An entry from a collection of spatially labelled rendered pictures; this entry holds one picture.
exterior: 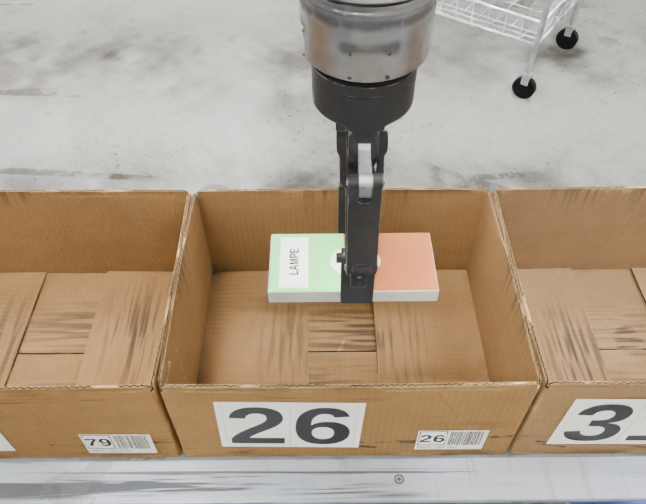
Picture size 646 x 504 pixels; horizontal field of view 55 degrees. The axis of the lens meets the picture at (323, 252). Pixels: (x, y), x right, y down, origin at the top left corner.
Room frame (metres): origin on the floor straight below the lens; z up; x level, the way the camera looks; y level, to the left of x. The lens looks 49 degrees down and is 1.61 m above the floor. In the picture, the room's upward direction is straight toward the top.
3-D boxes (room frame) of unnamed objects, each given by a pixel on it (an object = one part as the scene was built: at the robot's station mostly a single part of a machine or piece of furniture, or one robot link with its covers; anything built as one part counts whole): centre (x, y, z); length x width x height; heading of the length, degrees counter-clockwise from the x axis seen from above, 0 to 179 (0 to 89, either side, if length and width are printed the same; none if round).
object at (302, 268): (0.39, -0.03, 1.14); 0.16 x 0.07 x 0.02; 90
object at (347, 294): (0.35, -0.03, 1.18); 0.03 x 0.01 x 0.07; 90
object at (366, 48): (0.39, -0.03, 1.40); 0.09 x 0.09 x 0.06
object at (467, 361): (0.46, -0.03, 0.96); 0.39 x 0.29 x 0.17; 91
